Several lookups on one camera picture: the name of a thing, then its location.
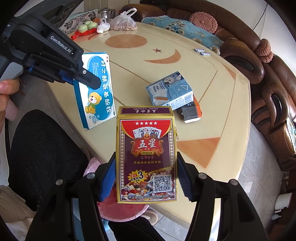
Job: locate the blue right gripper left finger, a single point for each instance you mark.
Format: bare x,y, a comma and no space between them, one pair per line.
108,178

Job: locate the person left hand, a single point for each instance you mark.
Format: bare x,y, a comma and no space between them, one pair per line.
7,87

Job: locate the brown leather armchair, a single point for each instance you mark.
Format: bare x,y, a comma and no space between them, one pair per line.
273,110

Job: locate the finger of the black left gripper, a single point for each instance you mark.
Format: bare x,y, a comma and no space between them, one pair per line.
84,76

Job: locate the beige coffee table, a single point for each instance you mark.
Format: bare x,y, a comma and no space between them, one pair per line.
150,66

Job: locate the plastic bag of nuts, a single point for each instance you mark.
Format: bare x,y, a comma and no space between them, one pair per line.
124,21

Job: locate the white appliance on floor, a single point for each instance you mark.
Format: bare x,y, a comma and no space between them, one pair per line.
282,202

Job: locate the pink round cushion on armrest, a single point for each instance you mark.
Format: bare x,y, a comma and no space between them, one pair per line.
263,51

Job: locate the glass jar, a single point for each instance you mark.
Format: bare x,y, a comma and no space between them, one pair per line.
106,13

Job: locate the two small battery packs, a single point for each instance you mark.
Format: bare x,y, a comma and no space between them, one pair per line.
202,52

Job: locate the blue floral sofa blanket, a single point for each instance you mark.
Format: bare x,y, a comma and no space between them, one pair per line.
186,29

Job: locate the red tray with green apples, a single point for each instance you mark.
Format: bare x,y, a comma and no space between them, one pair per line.
89,27

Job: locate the small white plastic bag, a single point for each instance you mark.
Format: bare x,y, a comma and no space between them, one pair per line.
104,26

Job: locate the playing card box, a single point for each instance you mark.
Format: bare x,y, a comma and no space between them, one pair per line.
146,155

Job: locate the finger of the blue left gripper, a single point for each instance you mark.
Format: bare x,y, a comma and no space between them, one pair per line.
67,78

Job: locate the brown leather long sofa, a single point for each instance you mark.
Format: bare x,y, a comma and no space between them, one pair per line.
238,40

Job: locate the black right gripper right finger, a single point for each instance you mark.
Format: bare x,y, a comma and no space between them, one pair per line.
186,176

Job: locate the blue bear medicine box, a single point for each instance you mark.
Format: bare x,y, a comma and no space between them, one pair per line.
95,106

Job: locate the pink lined trash bin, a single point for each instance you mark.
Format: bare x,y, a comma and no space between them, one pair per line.
110,209

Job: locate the blue cartoon milk carton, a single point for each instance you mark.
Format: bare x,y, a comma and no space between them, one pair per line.
172,90

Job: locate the black orange small box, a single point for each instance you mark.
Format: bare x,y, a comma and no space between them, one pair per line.
190,112

